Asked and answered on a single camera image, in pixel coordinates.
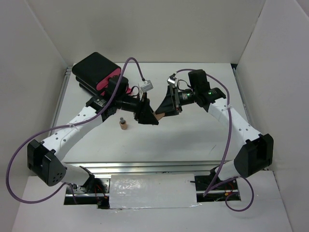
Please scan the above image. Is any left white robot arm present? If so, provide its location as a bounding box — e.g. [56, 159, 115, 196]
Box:
[27, 76, 158, 193]

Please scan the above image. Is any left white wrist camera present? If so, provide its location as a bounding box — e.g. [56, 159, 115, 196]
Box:
[138, 80, 154, 94]

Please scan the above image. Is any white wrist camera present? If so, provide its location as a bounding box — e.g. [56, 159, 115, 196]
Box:
[167, 73, 178, 87]
[138, 80, 154, 94]

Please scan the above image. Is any foundation bottle with black cap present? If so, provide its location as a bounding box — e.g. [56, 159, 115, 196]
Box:
[153, 112, 165, 121]

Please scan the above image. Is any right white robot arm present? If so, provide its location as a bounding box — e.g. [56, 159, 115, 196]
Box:
[155, 69, 274, 189]

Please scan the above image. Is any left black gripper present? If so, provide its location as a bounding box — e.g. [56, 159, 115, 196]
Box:
[116, 91, 159, 125]

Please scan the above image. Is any black drawer organizer box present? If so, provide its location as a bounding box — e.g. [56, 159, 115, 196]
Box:
[72, 52, 121, 95]

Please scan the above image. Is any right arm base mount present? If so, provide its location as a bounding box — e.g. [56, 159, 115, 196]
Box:
[190, 175, 240, 203]

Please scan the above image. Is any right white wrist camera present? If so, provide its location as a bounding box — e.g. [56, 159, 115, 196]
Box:
[167, 73, 178, 87]

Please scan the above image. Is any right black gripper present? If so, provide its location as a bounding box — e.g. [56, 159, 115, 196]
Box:
[155, 84, 198, 117]

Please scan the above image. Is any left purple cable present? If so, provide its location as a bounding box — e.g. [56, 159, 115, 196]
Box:
[5, 57, 146, 205]

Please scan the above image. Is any aluminium front rail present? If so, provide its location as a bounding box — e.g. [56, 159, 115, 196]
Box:
[69, 160, 220, 177]

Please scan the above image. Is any foundation bottle with silver pump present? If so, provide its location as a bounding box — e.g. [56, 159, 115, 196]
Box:
[119, 117, 127, 130]

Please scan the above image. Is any white taped cover plate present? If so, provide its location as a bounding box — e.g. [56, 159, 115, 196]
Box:
[109, 174, 197, 209]

